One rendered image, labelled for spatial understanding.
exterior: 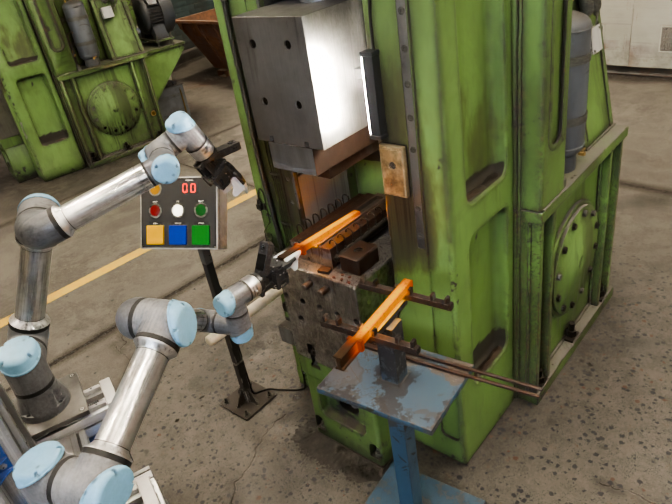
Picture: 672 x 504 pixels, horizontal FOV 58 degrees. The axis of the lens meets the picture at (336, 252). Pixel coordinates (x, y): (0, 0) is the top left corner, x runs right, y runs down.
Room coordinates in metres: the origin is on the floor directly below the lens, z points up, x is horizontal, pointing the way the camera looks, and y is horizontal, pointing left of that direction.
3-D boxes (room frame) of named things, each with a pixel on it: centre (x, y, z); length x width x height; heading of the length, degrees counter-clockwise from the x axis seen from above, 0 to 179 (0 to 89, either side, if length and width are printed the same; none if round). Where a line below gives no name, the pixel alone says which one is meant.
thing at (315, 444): (1.85, 0.12, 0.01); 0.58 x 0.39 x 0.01; 45
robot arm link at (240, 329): (1.59, 0.36, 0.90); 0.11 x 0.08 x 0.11; 66
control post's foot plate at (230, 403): (2.22, 0.54, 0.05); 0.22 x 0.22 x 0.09; 45
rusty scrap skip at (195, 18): (9.03, 0.71, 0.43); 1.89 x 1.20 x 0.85; 41
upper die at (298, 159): (2.03, -0.06, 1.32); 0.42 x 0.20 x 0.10; 135
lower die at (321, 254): (2.03, -0.06, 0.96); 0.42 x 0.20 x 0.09; 135
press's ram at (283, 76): (2.00, -0.09, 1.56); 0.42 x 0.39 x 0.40; 135
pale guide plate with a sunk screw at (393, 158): (1.75, -0.23, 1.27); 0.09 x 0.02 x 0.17; 45
